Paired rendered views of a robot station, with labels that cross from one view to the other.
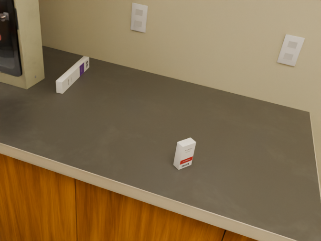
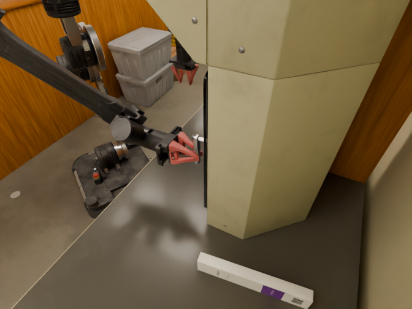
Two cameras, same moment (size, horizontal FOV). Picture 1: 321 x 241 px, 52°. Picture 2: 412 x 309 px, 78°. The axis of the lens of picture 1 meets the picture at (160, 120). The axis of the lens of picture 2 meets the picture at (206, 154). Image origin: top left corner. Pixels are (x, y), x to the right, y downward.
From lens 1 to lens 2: 114 cm
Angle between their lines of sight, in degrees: 76
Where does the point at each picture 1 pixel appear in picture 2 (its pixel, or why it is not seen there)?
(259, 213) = not seen: outside the picture
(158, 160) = not seen: outside the picture
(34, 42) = (233, 198)
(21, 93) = (196, 219)
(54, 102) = (172, 261)
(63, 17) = (404, 224)
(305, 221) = not seen: outside the picture
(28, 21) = (226, 171)
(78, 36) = (389, 270)
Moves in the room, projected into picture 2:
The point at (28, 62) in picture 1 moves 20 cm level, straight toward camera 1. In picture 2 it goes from (216, 207) to (137, 222)
